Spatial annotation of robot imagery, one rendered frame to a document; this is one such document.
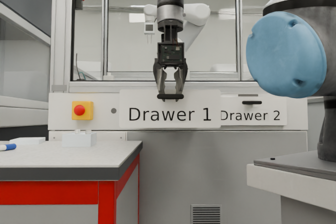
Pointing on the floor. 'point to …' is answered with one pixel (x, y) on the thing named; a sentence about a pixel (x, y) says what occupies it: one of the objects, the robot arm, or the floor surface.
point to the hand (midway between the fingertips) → (170, 97)
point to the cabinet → (204, 173)
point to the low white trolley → (70, 183)
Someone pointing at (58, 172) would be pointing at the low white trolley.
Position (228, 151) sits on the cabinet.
